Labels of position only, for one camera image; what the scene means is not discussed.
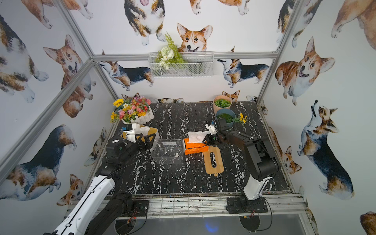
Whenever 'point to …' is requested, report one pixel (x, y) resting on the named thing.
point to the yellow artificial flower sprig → (241, 119)
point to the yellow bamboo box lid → (152, 131)
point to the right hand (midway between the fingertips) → (208, 137)
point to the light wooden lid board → (220, 168)
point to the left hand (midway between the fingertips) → (147, 131)
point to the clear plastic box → (168, 152)
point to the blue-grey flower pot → (228, 114)
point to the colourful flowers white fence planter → (132, 110)
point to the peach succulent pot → (221, 102)
